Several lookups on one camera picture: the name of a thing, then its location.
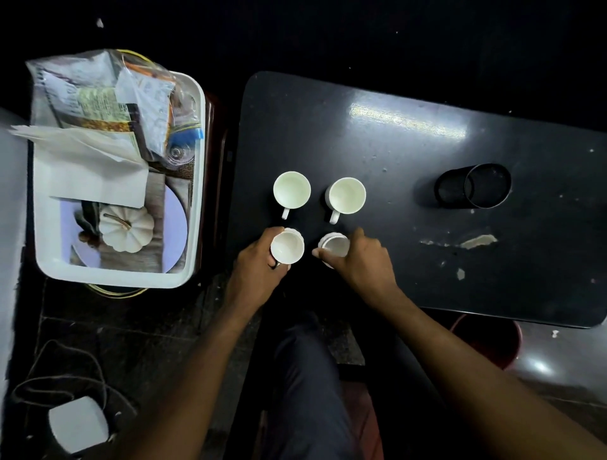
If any person's right hand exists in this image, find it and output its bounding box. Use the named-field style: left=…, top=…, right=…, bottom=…
left=312, top=227, right=401, bottom=308

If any person's left hand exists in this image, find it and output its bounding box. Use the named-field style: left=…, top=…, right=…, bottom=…
left=227, top=227, right=290, bottom=310

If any white ribbed ceramic cup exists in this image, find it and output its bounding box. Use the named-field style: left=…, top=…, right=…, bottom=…
left=270, top=227, right=305, bottom=266
left=318, top=232, right=351, bottom=269

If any person's right forearm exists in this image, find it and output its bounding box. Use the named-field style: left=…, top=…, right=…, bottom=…
left=377, top=289, right=607, bottom=460

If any person's left forearm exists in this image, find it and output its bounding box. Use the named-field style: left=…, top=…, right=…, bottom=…
left=110, top=296, right=262, bottom=460

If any white plain ceramic cup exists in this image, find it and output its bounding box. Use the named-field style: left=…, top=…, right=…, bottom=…
left=325, top=177, right=367, bottom=225
left=273, top=171, right=312, bottom=221

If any person's trouser leg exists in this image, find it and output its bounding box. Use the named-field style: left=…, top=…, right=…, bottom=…
left=258, top=313, right=366, bottom=460

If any clear drinking glass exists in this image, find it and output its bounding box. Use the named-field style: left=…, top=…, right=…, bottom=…
left=167, top=140, right=196, bottom=166

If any white pumpkin ornament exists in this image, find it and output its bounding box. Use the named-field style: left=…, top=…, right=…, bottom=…
left=98, top=204, right=156, bottom=254

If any black mesh pen holder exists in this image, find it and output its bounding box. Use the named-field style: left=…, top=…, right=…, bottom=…
left=434, top=163, right=513, bottom=210

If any red bucket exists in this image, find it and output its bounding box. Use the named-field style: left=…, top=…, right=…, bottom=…
left=449, top=313, right=523, bottom=371

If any white paper sheet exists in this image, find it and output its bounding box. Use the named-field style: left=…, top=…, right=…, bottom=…
left=9, top=124, right=150, bottom=209

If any white plastic tray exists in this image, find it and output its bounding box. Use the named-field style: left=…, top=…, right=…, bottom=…
left=31, top=71, right=206, bottom=290

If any clear plastic bag of papers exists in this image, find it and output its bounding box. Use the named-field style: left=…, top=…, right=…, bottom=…
left=26, top=49, right=204, bottom=167

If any white box device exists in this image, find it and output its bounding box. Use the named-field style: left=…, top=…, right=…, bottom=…
left=48, top=396, right=110, bottom=455

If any dark cable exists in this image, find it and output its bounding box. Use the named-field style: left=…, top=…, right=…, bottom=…
left=10, top=339, right=138, bottom=427

